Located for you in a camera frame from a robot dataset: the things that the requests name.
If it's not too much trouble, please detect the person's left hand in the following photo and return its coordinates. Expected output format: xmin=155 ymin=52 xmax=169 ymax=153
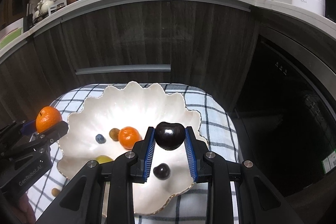
xmin=12 ymin=193 xmax=36 ymax=224

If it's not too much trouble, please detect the white rice cooker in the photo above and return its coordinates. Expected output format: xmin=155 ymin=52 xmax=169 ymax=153
xmin=291 ymin=0 xmax=325 ymax=16

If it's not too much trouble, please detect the blueberry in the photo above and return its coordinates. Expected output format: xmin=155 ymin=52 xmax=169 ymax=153
xmin=95 ymin=134 xmax=106 ymax=144

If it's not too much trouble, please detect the white scalloped ceramic bowl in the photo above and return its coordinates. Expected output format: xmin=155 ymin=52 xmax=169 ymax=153
xmin=58 ymin=81 xmax=206 ymax=215

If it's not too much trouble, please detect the white teapot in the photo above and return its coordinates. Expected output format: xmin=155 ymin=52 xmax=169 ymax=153
xmin=37 ymin=0 xmax=54 ymax=15

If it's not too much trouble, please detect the brown longan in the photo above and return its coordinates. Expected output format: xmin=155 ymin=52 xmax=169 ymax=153
xmin=109 ymin=128 xmax=120 ymax=141
xmin=51 ymin=188 xmax=61 ymax=197

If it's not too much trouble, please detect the green apple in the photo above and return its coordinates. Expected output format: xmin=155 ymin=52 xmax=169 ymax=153
xmin=95 ymin=155 xmax=113 ymax=164

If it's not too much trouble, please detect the dark cherry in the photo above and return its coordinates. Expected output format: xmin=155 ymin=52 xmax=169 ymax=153
xmin=153 ymin=163 xmax=171 ymax=180
xmin=154 ymin=122 xmax=186 ymax=151

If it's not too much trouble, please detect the orange mandarin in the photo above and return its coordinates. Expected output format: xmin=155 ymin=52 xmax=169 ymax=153
xmin=35 ymin=106 xmax=62 ymax=134
xmin=118 ymin=127 xmax=142 ymax=150

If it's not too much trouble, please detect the built-in black dishwasher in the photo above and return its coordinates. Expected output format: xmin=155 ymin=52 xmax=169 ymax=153
xmin=233 ymin=35 xmax=336 ymax=198

